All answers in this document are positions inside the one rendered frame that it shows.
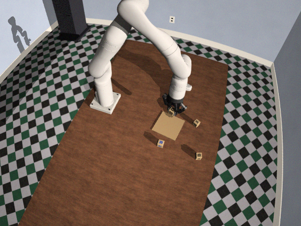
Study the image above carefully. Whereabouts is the tan flat mat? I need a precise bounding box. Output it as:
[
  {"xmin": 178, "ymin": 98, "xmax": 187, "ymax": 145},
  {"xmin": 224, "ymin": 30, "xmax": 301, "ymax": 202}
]
[{"xmin": 152, "ymin": 111, "xmax": 185, "ymax": 140}]

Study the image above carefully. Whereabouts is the tan block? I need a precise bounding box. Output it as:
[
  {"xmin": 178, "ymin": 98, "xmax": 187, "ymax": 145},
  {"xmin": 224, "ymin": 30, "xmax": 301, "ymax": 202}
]
[
  {"xmin": 157, "ymin": 139, "xmax": 164, "ymax": 148},
  {"xmin": 195, "ymin": 153, "xmax": 202, "ymax": 160},
  {"xmin": 168, "ymin": 107, "xmax": 174, "ymax": 116},
  {"xmin": 192, "ymin": 119, "xmax": 200, "ymax": 127}
]

